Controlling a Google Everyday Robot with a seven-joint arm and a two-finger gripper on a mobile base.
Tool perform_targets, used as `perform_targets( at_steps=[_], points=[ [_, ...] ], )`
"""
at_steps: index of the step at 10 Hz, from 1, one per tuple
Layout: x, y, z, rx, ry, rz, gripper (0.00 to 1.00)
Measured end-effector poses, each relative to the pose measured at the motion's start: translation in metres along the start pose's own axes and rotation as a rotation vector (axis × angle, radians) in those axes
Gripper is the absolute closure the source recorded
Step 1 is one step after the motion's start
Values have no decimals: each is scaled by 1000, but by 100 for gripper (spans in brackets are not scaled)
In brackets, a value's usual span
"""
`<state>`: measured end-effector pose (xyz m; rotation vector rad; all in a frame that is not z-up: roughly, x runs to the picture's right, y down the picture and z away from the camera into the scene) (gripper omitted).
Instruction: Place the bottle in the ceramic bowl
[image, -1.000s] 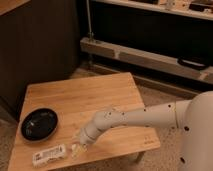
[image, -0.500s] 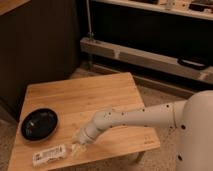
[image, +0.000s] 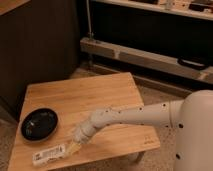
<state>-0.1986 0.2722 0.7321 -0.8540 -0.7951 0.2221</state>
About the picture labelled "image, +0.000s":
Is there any metal vertical pipe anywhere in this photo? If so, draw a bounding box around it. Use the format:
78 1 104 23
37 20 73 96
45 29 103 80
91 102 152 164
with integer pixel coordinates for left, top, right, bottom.
86 0 93 40

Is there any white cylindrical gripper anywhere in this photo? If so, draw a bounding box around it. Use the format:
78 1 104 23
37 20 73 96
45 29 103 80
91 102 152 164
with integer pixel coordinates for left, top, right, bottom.
67 120 99 155

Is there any black handle object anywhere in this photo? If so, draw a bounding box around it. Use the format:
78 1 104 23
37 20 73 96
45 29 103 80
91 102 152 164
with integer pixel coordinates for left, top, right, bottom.
177 58 209 70

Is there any wooden table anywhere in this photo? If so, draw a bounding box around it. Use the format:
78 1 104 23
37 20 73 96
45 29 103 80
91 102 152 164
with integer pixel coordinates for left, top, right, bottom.
8 73 160 171

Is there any wooden shelf with items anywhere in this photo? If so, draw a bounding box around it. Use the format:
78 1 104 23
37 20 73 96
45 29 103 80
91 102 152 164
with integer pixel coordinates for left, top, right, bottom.
93 0 213 21

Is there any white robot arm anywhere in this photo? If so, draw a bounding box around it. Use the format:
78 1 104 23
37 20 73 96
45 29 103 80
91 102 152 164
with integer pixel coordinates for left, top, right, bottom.
72 90 213 171

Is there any black ceramic bowl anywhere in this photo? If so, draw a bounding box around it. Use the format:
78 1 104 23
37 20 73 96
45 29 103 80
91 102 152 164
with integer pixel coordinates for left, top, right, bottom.
21 108 58 141

